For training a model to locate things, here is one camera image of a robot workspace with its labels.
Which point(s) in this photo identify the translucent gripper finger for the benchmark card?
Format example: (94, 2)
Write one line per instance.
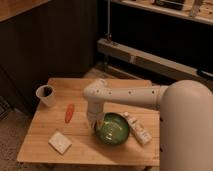
(98, 126)
(92, 125)

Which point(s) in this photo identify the green ceramic bowl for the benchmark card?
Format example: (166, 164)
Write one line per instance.
(114, 131)

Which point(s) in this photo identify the wooden shelf with items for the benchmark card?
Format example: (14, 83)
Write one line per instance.
(194, 10)

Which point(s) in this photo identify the white paper cup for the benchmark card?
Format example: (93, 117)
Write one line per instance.
(46, 94)

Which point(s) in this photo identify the orange carrot toy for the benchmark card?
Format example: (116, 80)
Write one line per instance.
(69, 113)

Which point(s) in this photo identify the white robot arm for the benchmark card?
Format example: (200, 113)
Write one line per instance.
(186, 119)

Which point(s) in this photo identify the white rectangular sponge block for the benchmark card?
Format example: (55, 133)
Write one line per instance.
(59, 142)

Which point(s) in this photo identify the metal vertical pole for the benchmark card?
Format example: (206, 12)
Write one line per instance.
(108, 20)

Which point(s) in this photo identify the wooden table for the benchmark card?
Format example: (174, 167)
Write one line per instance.
(85, 148)

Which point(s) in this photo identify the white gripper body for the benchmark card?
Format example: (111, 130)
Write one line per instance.
(95, 117)

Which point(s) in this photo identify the long wooden bench beam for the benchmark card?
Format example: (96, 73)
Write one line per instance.
(151, 62)

